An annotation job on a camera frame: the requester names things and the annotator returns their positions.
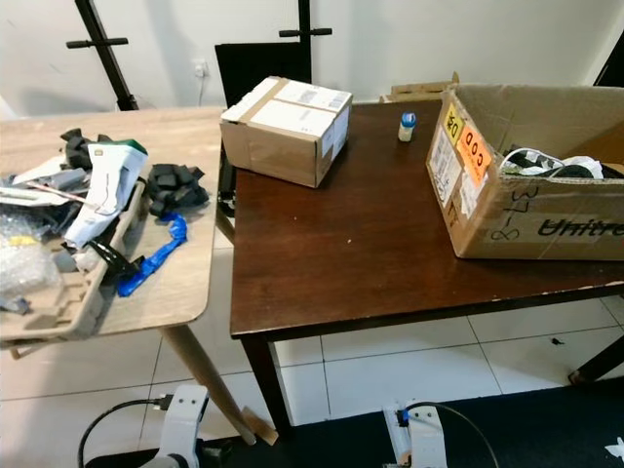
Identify clear bubble wrap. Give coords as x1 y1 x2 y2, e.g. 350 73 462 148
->
0 232 61 305

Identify moulded pulp tray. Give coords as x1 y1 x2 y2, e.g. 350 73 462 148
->
0 195 145 344

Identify white green plastic bag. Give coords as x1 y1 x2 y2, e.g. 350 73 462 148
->
62 139 148 251

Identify small black foam block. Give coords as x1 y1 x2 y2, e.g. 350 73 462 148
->
60 128 106 173

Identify blue plastic strip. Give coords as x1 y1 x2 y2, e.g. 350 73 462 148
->
116 212 190 298

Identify black foam pieces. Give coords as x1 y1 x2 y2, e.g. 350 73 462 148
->
145 163 212 218

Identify slanted black stand pole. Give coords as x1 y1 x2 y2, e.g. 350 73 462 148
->
64 0 140 111

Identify black board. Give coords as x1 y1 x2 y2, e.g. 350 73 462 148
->
214 41 312 110

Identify small taped cardboard box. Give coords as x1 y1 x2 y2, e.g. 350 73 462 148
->
219 76 354 189

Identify dark wooden table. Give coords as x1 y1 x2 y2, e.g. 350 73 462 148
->
227 97 624 436

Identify upright black stand pole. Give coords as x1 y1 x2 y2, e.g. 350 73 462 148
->
278 0 333 44

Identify small blue capped bottle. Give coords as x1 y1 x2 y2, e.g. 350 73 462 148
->
397 111 418 143

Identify flat open cardboard box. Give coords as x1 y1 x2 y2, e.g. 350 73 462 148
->
380 71 461 103

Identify large open cardboard box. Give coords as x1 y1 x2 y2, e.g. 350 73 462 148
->
425 83 624 262

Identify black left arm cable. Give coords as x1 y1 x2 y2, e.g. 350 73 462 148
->
78 395 175 468

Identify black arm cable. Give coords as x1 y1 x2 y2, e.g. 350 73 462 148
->
434 402 500 468
78 395 175 468

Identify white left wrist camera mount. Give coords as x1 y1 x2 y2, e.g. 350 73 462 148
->
161 383 212 459

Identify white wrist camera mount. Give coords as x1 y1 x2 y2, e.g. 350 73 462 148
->
161 383 212 459
393 404 451 468

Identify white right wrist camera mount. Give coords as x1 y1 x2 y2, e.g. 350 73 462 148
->
393 404 451 468

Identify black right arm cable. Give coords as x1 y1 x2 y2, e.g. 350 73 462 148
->
434 402 500 468

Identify white cable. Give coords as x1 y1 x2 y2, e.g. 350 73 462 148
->
499 146 591 180

